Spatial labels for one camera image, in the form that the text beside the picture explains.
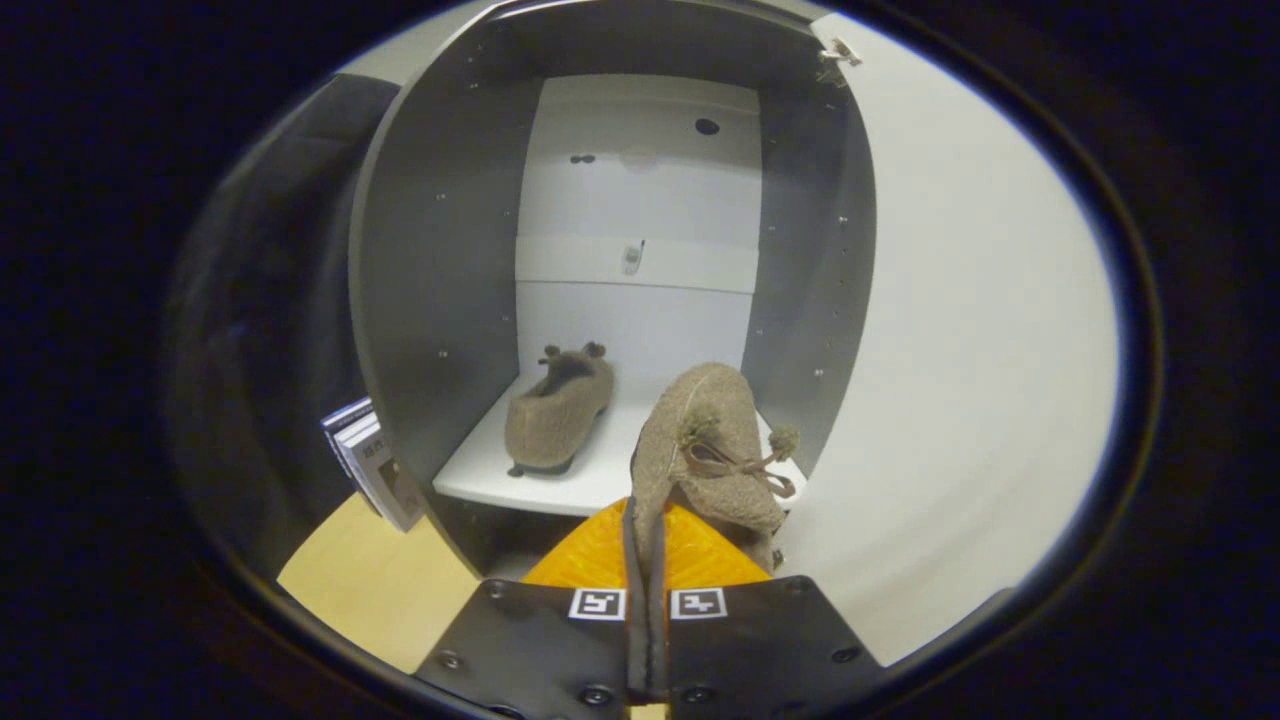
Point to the black backdrop cloth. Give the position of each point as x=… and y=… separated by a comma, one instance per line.
x=260, y=330

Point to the grey shoe cabinet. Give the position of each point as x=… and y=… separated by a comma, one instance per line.
x=440, y=250

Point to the white paperback book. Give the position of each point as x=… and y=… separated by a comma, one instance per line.
x=355, y=432
x=385, y=480
x=340, y=415

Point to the brown suede shoe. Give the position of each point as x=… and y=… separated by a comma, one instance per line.
x=555, y=410
x=700, y=420

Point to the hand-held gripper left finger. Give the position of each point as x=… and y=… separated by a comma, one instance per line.
x=631, y=650

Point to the white shoe cabinet door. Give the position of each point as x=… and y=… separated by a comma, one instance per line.
x=950, y=350

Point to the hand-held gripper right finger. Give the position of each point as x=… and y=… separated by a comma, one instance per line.
x=760, y=640

